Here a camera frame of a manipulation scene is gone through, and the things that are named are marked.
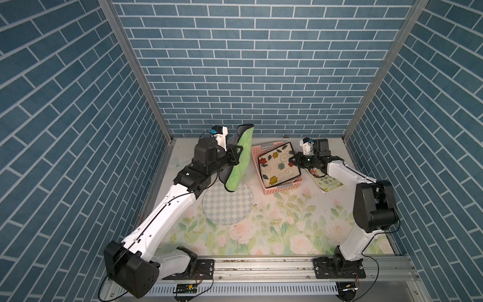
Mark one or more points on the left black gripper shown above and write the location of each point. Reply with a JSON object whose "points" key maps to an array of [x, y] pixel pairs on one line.
{"points": [[233, 156]]}

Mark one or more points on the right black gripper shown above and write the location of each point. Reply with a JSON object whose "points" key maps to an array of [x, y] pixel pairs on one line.
{"points": [[297, 157]]}

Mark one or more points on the green grey microfibre cloth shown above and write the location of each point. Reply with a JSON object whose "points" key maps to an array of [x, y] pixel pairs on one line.
{"points": [[231, 176]]}

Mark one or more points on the square floral plate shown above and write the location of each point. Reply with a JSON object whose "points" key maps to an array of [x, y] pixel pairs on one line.
{"points": [[275, 168]]}

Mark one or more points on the round checkered plate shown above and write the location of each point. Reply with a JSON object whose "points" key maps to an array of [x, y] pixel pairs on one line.
{"points": [[225, 208]]}

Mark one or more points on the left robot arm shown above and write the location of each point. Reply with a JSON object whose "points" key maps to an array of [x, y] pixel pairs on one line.
{"points": [[130, 263]]}

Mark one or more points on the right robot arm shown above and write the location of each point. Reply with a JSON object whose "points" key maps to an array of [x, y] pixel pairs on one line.
{"points": [[374, 209]]}

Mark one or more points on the pink plastic basket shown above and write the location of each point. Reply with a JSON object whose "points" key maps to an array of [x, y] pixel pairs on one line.
{"points": [[259, 150]]}

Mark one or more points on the floral table mat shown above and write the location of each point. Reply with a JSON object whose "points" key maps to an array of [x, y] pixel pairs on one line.
{"points": [[301, 221]]}

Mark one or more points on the left circuit board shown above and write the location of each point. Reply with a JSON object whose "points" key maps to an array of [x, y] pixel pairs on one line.
{"points": [[189, 289]]}

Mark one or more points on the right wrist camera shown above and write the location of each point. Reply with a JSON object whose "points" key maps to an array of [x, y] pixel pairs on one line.
{"points": [[307, 146]]}

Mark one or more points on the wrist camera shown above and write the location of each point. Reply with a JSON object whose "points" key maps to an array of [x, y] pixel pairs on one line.
{"points": [[307, 146], [220, 133]]}

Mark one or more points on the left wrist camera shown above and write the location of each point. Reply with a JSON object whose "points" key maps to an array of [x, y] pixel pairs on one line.
{"points": [[220, 133]]}

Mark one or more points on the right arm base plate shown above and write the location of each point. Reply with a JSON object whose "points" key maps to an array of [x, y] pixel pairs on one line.
{"points": [[327, 268]]}

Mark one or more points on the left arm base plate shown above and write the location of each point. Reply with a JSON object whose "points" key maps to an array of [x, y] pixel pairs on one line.
{"points": [[184, 263]]}

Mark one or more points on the aluminium rail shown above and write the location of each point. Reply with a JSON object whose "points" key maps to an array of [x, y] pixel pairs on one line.
{"points": [[285, 269]]}

